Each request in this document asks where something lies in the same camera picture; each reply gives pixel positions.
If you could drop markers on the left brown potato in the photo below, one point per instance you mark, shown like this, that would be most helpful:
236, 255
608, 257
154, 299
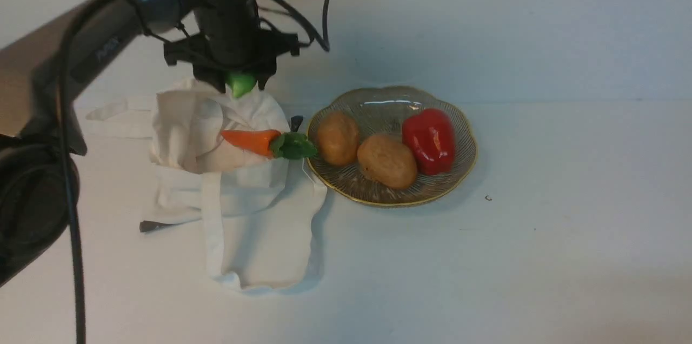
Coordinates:
338, 139

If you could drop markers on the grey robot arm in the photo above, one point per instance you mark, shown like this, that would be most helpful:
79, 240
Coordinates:
46, 70

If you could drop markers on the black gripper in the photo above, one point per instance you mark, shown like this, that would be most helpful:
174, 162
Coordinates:
230, 38

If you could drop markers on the green toy vegetable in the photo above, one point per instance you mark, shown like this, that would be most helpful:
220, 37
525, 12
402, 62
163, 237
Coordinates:
240, 84

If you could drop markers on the brown potato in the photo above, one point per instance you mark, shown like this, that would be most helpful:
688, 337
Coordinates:
338, 139
388, 161

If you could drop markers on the glass plate with gold rim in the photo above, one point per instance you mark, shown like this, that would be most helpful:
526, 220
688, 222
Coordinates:
383, 111

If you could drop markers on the orange toy carrot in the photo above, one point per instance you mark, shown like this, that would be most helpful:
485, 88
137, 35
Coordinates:
272, 143

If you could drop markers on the right brown potato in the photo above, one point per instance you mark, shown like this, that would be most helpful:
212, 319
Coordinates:
388, 161

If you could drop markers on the red bell pepper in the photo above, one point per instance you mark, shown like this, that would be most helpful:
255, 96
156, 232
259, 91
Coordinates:
430, 135

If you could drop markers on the white cloth tote bag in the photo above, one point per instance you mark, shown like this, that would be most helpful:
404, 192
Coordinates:
256, 213

